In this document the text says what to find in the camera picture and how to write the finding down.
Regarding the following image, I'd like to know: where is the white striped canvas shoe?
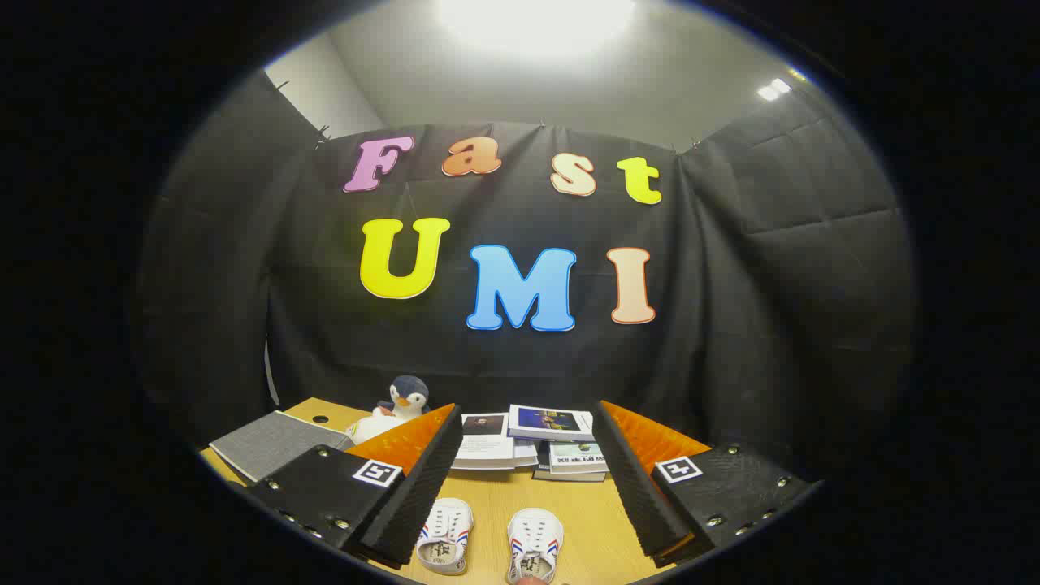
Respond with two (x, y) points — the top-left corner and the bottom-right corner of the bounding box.
(506, 508), (565, 585)
(416, 498), (475, 576)

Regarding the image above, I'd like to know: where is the white plush toy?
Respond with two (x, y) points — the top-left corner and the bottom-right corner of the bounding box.
(345, 410), (407, 445)

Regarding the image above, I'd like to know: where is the penguin plush toy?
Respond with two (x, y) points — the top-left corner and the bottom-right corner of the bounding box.
(375, 375), (430, 419)

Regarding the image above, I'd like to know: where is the large ceiling light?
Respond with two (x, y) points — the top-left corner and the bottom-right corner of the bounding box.
(435, 0), (639, 58)

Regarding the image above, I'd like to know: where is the white book with portrait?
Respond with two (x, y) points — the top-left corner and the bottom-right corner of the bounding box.
(452, 413), (539, 471)

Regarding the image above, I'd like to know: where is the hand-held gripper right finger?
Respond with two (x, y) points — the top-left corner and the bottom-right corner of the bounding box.
(591, 400), (813, 568)

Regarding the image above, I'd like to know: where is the blue cover book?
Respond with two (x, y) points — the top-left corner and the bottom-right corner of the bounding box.
(508, 404), (595, 443)

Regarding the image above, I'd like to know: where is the pale cover book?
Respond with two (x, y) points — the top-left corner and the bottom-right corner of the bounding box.
(549, 441), (609, 475)

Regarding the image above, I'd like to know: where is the grey fabric storage box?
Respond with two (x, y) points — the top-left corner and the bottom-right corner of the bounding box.
(209, 411), (354, 483)

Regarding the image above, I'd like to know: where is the dark cover book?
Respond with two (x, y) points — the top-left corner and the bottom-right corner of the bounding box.
(532, 443), (607, 483)

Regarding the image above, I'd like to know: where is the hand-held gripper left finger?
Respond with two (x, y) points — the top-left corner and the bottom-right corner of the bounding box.
(246, 404), (464, 570)

